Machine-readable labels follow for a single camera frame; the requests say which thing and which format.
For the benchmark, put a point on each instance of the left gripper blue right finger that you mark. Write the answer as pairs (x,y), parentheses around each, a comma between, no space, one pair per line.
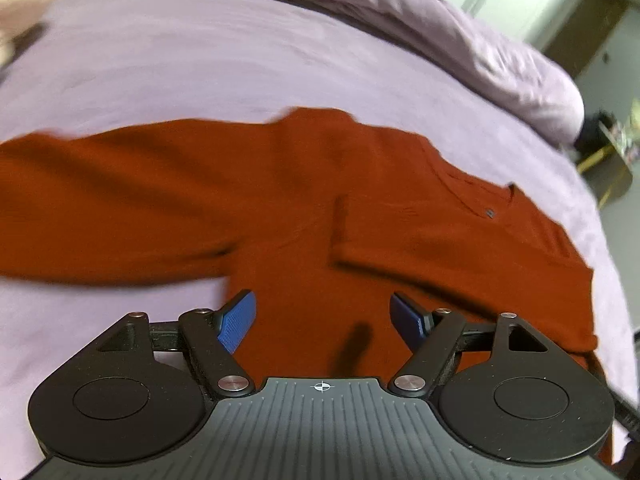
(412,323)

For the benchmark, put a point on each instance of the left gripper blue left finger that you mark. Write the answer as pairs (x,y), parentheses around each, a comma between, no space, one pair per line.
(235,318)

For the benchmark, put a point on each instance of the red knit sweater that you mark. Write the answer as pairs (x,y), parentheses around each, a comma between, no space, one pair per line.
(322,217)

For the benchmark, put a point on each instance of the yellow legged side table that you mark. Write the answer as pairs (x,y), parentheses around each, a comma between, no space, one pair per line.
(610,171)

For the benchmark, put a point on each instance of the black fluffy item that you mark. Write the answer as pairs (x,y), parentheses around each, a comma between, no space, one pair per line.
(591,138)

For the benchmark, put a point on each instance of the purple bed sheet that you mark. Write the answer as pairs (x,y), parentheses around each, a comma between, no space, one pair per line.
(103,64)

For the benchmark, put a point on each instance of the purple rolled duvet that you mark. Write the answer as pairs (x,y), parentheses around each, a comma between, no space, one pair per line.
(507,72)

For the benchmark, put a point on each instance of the dark wooden door frame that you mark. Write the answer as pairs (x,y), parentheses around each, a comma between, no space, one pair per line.
(579,37)

